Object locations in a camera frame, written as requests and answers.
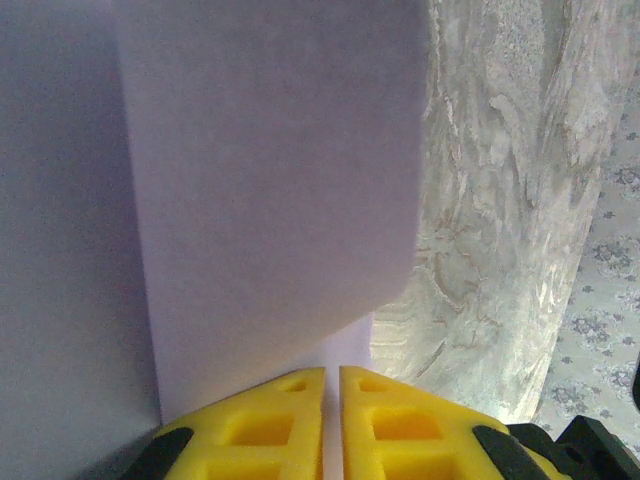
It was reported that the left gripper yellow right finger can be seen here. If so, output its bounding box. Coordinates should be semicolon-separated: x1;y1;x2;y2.
339;366;546;480

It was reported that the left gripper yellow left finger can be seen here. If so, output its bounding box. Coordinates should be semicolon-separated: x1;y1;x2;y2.
127;367;326;480

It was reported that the purple square paper sheet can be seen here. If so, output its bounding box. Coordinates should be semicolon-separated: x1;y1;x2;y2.
0;0;434;480

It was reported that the floral patterned backdrop cloth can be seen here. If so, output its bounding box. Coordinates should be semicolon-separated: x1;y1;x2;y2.
537;74;640;451

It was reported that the marble patterned table cover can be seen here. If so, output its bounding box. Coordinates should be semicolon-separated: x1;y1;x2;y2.
369;0;640;431

